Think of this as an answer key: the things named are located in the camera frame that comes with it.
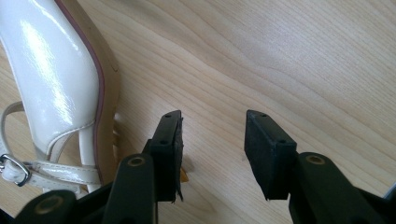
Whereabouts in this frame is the white high-heeled sandal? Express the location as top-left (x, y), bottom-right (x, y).
top-left (0, 0), bottom-right (122, 195)

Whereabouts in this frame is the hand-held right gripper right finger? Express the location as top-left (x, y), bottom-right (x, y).
top-left (244, 108), bottom-right (299, 201)

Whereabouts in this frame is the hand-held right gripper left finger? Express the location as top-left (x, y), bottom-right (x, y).
top-left (142, 109), bottom-right (185, 203)

